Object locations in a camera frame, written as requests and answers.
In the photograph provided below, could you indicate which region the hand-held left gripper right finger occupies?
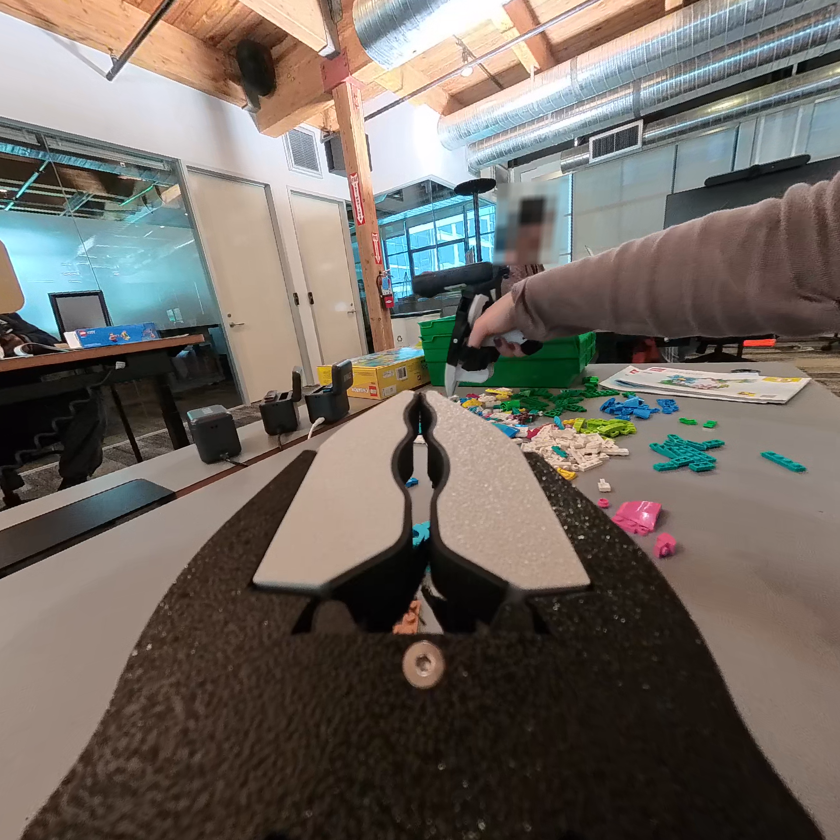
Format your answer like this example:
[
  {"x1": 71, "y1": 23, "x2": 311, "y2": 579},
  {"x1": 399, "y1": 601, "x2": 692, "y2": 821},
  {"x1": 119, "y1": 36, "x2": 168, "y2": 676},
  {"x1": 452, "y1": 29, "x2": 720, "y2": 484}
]
[{"x1": 420, "y1": 390, "x2": 592, "y2": 598}]

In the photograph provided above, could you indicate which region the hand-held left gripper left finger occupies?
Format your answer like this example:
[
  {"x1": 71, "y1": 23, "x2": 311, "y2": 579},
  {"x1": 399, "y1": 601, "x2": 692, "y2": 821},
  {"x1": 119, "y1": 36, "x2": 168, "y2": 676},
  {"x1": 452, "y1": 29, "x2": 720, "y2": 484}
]
[{"x1": 252, "y1": 390, "x2": 434, "y2": 598}]

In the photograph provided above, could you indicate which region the pile of mixed toy bricks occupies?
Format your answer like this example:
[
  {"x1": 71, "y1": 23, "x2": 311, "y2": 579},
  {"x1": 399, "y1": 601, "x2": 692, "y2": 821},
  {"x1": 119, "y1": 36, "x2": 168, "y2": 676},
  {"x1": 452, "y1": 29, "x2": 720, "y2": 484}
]
[{"x1": 457, "y1": 387, "x2": 546, "y2": 434}]

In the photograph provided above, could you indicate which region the person's right forearm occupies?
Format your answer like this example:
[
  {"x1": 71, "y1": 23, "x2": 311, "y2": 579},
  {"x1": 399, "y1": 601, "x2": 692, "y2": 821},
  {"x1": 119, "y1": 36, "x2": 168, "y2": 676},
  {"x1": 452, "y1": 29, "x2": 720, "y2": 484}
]
[{"x1": 512, "y1": 172, "x2": 840, "y2": 342}]

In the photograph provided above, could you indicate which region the person's right hand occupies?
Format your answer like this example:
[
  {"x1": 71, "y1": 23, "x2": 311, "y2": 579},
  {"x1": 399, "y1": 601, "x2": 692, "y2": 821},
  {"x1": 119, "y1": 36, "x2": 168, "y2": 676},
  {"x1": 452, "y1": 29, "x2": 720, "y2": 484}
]
[{"x1": 469, "y1": 292, "x2": 546, "y2": 358}]

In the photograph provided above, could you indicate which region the green storage bin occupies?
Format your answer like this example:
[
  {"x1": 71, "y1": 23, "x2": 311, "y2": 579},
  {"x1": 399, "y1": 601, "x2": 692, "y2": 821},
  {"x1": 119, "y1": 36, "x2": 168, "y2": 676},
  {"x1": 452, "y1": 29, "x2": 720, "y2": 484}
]
[{"x1": 418, "y1": 315, "x2": 598, "y2": 389}]

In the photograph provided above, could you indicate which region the yellow cardboard box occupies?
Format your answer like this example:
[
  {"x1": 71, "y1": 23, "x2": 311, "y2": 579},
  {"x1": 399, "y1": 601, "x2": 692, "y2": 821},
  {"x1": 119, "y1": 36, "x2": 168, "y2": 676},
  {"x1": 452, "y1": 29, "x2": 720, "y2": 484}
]
[{"x1": 317, "y1": 346, "x2": 431, "y2": 400}]

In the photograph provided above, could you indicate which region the pile of green toy bricks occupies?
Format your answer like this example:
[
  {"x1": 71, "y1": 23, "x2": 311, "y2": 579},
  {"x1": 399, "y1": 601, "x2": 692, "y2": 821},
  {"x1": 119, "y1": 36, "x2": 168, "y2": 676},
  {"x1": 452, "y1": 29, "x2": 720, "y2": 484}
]
[{"x1": 505, "y1": 375, "x2": 601, "y2": 414}]

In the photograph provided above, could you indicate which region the pile of white toy bricks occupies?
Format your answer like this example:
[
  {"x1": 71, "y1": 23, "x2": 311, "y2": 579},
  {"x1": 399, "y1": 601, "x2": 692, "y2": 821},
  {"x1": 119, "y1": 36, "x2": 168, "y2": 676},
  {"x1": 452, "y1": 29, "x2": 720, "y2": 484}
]
[{"x1": 521, "y1": 423, "x2": 630, "y2": 472}]

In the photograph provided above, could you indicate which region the black battery charger case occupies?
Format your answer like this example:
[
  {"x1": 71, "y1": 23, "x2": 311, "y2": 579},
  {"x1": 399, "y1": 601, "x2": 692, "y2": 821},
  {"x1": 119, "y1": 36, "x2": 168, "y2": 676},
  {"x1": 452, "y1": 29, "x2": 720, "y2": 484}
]
[
  {"x1": 305, "y1": 360, "x2": 352, "y2": 424},
  {"x1": 259, "y1": 366, "x2": 304, "y2": 435}
]

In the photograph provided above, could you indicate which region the large pink slope brick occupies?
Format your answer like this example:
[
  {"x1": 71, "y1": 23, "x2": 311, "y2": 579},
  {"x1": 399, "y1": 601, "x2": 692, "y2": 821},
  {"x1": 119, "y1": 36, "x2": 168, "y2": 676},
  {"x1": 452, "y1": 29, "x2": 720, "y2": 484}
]
[{"x1": 612, "y1": 500, "x2": 662, "y2": 536}]

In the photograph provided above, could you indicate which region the pile of lime toy bricks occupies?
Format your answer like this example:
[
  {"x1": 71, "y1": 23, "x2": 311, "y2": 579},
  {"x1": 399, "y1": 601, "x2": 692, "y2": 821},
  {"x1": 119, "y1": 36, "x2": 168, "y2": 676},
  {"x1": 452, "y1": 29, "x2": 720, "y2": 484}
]
[{"x1": 561, "y1": 416, "x2": 637, "y2": 439}]

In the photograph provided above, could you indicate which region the black pole stand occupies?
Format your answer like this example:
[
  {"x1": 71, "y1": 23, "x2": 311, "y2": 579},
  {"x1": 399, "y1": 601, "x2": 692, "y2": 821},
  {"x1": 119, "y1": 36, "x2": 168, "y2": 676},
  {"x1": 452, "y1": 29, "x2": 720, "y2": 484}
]
[{"x1": 454, "y1": 177, "x2": 497, "y2": 263}]

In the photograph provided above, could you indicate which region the black charger cube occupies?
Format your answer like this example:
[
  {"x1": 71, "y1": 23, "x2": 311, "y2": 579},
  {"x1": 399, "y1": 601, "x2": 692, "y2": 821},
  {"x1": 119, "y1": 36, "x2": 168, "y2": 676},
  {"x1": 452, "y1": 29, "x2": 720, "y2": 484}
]
[{"x1": 187, "y1": 406, "x2": 242, "y2": 465}]

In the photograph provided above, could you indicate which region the white door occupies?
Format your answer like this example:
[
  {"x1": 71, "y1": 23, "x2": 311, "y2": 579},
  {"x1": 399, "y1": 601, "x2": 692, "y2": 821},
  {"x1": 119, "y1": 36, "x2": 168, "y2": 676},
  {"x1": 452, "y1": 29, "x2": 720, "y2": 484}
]
[
  {"x1": 289, "y1": 190, "x2": 365, "y2": 358},
  {"x1": 185, "y1": 167, "x2": 290, "y2": 404}
]

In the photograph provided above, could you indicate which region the pile of blue toy bricks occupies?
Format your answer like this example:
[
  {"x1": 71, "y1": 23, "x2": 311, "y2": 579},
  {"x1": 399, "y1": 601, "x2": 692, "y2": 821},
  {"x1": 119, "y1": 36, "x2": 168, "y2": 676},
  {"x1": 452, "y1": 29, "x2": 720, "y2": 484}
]
[{"x1": 599, "y1": 395, "x2": 680, "y2": 421}]

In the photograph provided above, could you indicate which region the wooden column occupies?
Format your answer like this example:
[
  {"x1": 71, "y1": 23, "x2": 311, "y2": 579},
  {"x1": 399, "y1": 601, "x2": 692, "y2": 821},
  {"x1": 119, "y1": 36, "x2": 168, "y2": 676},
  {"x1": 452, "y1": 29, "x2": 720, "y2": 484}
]
[{"x1": 322, "y1": 52, "x2": 395, "y2": 352}]

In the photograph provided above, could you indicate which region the pile of teal brick plates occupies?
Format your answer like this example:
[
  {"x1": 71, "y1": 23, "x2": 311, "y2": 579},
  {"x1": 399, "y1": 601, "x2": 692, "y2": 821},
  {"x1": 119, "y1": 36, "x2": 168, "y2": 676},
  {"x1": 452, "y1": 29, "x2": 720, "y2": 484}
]
[{"x1": 650, "y1": 416, "x2": 807, "y2": 475}]

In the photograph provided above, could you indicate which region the folded instruction booklet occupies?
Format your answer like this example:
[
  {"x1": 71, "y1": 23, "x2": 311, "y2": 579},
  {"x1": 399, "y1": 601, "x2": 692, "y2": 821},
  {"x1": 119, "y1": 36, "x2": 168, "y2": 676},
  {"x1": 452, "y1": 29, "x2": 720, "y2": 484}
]
[{"x1": 598, "y1": 364, "x2": 812, "y2": 404}]

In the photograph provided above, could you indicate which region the white ceiling vent grille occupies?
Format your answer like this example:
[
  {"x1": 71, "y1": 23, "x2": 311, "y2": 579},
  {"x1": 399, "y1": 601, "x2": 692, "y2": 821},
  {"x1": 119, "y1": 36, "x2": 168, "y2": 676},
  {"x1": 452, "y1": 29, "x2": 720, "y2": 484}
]
[{"x1": 588, "y1": 120, "x2": 644, "y2": 163}]

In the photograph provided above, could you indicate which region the black desk mat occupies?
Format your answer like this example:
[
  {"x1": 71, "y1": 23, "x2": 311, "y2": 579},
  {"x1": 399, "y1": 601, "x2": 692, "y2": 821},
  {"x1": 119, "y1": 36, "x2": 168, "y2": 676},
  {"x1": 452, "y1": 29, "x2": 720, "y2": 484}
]
[{"x1": 0, "y1": 479, "x2": 177, "y2": 578}]

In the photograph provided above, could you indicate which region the wooden office desk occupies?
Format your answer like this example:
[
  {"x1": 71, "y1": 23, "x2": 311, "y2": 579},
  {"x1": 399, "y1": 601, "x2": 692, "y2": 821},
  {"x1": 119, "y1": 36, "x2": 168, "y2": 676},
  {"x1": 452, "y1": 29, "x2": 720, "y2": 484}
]
[{"x1": 0, "y1": 333, "x2": 207, "y2": 460}]

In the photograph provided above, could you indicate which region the blue toy box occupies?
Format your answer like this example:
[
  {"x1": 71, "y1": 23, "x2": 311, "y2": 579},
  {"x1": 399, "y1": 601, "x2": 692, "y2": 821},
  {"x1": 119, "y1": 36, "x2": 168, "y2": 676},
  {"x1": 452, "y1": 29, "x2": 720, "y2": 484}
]
[{"x1": 71, "y1": 322, "x2": 160, "y2": 349}]

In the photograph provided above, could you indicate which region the black monitor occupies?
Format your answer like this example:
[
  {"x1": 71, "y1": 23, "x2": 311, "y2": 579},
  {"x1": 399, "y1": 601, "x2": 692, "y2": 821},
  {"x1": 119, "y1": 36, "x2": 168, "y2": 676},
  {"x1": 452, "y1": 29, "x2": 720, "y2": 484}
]
[{"x1": 49, "y1": 290, "x2": 112, "y2": 342}]

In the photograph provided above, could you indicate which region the black round speaker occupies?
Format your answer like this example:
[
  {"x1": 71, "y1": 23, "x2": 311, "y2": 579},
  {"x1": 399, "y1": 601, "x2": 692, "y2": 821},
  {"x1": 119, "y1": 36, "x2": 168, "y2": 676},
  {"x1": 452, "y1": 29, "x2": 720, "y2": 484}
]
[{"x1": 235, "y1": 39, "x2": 277, "y2": 109}]

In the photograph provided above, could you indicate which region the glass office partition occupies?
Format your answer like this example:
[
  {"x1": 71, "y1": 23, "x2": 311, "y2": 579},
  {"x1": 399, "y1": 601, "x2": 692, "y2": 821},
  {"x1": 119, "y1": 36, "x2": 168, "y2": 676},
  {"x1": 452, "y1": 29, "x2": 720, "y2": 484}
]
[{"x1": 0, "y1": 118, "x2": 217, "y2": 368}]

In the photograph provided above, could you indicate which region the tan rounded chair back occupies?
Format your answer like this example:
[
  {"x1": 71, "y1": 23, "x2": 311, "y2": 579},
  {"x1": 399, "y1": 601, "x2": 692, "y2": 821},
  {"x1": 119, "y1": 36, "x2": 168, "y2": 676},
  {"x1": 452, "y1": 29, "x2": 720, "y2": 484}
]
[{"x1": 0, "y1": 239, "x2": 26, "y2": 315}]

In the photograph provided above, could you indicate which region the wall vent grille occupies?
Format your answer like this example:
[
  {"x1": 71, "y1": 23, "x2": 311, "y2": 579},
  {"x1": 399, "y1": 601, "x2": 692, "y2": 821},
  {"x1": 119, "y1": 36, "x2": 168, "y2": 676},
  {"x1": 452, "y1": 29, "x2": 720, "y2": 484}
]
[{"x1": 285, "y1": 126, "x2": 324, "y2": 177}]

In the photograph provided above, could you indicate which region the black wall screen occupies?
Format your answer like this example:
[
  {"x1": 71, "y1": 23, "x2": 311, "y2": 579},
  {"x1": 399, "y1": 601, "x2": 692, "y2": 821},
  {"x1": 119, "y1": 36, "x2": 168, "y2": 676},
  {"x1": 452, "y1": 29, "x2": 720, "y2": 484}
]
[{"x1": 664, "y1": 174, "x2": 811, "y2": 231}]

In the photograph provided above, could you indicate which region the silver ceiling duct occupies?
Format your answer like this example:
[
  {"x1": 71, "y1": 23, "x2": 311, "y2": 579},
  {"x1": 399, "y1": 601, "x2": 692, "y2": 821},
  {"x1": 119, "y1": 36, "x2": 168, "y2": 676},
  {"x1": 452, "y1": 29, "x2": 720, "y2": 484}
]
[
  {"x1": 467, "y1": 66, "x2": 840, "y2": 173},
  {"x1": 436, "y1": 0, "x2": 840, "y2": 152},
  {"x1": 352, "y1": 0, "x2": 519, "y2": 70}
]

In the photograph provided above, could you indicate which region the black camera bar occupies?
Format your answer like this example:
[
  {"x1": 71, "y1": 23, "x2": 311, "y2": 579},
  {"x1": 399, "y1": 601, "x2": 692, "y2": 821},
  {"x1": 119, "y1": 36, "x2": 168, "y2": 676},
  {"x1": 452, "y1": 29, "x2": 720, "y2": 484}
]
[{"x1": 704, "y1": 154, "x2": 811, "y2": 188}]

